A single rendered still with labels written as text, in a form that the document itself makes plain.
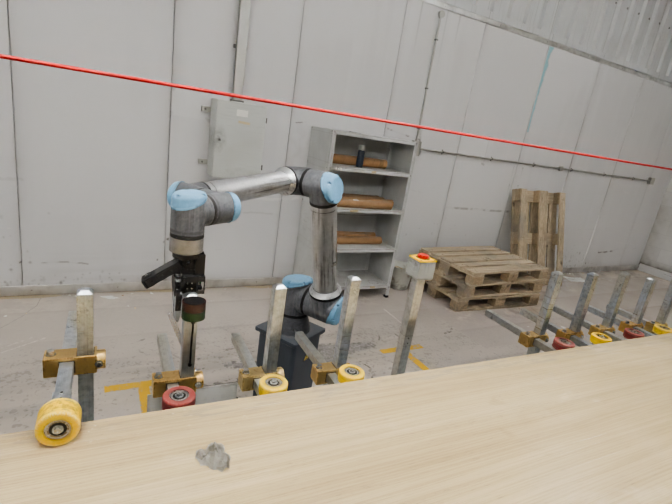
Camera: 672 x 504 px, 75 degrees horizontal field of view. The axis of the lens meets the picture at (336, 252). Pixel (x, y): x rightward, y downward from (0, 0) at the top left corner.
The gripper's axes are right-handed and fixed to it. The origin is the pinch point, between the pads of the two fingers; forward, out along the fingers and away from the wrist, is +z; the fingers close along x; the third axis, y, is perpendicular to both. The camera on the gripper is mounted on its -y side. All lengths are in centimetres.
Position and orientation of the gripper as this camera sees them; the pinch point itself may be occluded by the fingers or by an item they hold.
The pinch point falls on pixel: (174, 317)
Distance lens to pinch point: 136.4
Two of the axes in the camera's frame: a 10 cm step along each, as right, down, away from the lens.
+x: -4.4, -3.1, 8.4
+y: 8.9, 0.0, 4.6
